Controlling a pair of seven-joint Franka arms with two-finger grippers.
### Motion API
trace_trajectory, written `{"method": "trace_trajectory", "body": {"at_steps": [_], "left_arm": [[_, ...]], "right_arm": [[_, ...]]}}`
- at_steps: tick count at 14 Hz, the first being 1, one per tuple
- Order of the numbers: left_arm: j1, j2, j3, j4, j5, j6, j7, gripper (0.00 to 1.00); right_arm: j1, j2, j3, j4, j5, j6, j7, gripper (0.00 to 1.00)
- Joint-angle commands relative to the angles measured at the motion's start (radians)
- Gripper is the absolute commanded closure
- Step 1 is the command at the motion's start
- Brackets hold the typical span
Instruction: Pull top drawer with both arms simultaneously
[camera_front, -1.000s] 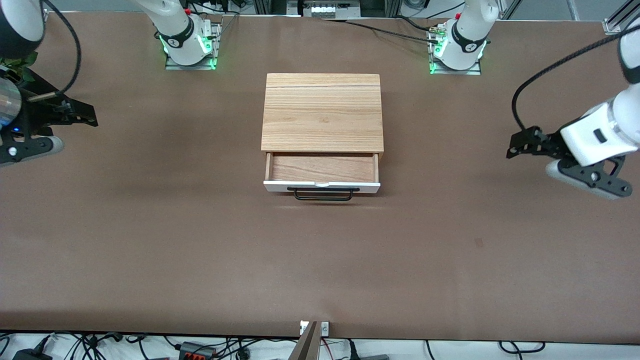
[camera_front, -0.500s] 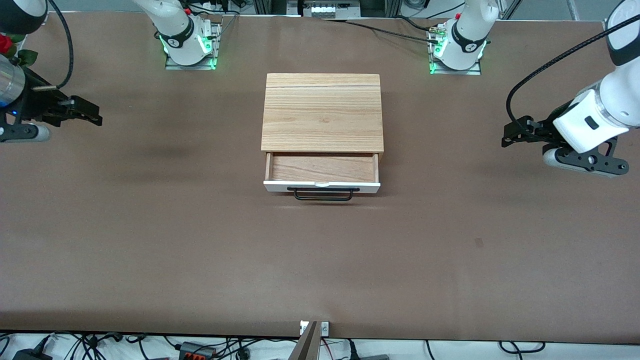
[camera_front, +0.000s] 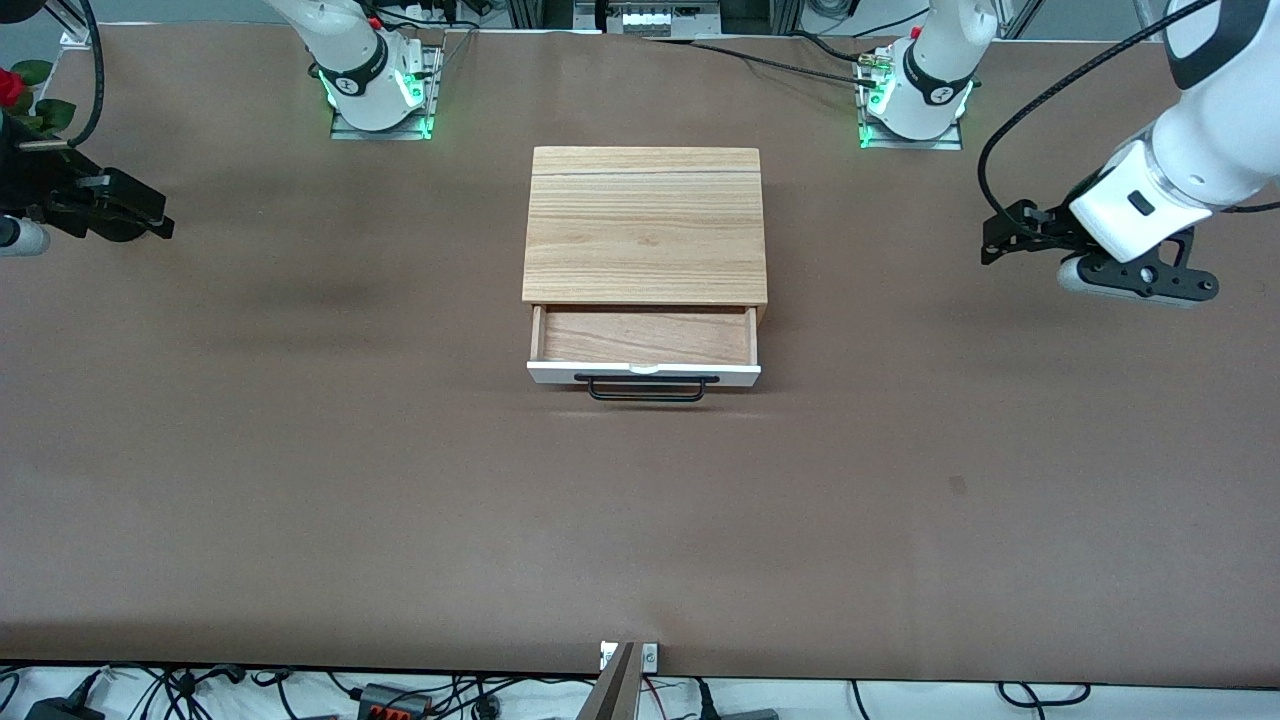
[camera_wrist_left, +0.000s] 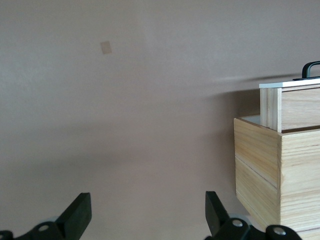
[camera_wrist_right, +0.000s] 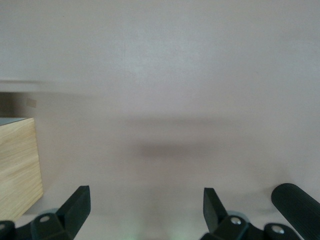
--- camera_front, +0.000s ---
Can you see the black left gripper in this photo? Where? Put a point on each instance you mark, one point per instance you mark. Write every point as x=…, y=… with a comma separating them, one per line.
x=1043, y=229

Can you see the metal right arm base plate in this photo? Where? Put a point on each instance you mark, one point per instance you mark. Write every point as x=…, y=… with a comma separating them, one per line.
x=350, y=133

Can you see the black box with red connectors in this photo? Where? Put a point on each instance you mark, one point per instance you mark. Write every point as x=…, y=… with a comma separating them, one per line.
x=395, y=702

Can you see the red artificial rose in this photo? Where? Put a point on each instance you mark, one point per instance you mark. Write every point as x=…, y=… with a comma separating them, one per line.
x=8, y=88

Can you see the grey-brown camera mount beam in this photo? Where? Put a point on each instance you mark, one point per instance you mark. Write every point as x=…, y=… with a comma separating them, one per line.
x=612, y=695

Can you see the aluminium profile frame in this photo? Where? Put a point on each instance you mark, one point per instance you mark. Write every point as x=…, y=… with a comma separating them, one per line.
x=540, y=12

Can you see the white-fronted wooden drawer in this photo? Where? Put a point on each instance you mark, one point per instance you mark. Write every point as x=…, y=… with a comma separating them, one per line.
x=645, y=335

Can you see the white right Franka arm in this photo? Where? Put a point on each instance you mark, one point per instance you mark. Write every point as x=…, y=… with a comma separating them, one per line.
x=350, y=60

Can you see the white power strip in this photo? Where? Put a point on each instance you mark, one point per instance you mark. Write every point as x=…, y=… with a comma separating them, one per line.
x=650, y=18

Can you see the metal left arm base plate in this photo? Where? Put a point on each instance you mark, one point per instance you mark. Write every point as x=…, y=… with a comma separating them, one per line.
x=920, y=145

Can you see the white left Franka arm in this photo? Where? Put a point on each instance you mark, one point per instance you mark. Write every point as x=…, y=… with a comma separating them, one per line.
x=1210, y=140

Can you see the light wood drawer cabinet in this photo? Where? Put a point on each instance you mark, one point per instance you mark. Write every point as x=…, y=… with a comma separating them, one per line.
x=645, y=220

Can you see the small metal bracket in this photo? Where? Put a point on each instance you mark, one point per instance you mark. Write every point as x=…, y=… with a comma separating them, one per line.
x=650, y=655

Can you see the black power adapter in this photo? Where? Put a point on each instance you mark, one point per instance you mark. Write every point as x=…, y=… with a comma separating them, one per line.
x=65, y=711

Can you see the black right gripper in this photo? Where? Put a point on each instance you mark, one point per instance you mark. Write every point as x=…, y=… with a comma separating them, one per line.
x=42, y=181

